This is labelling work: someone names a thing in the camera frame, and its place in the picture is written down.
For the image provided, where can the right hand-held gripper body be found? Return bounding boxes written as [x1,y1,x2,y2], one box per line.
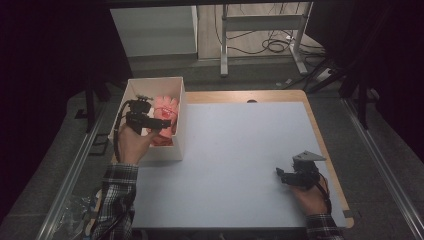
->
[283,150,328,192]

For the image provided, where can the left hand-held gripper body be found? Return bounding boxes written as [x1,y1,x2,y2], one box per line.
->
[125,94,156,136]

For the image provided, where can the pink glove with red print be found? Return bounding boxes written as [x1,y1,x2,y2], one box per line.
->
[151,95,181,138]

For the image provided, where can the white box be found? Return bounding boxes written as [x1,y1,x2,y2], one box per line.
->
[107,76,188,164]

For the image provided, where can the person's right hand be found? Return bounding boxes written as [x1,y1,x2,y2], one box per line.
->
[289,176,330,216]

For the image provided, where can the dark metal stand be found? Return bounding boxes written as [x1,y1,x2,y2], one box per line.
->
[339,75,382,131]
[74,79,112,135]

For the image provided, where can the pale grey table mat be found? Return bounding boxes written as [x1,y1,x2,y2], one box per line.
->
[131,101,348,231]

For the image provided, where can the white cabinet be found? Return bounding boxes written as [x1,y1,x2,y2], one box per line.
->
[109,5,199,58]

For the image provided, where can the white power strip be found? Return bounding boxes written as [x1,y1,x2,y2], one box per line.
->
[314,67,335,83]

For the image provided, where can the clear plastic bag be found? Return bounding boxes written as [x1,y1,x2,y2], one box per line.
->
[59,194,102,240]

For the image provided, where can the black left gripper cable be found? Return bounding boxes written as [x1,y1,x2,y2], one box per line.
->
[112,99,133,162]

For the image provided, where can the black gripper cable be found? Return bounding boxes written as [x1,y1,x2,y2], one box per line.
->
[315,173,334,215]
[112,99,133,162]

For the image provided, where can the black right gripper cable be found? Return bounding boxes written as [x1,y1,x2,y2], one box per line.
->
[315,173,334,215]

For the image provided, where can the aluminium rail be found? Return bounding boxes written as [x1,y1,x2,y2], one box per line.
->
[35,108,108,240]
[342,97,424,240]

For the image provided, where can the black floor cables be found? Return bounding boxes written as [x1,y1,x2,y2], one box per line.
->
[228,3,327,57]

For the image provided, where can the white metal desk frame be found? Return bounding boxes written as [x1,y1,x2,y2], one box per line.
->
[219,1,315,78]

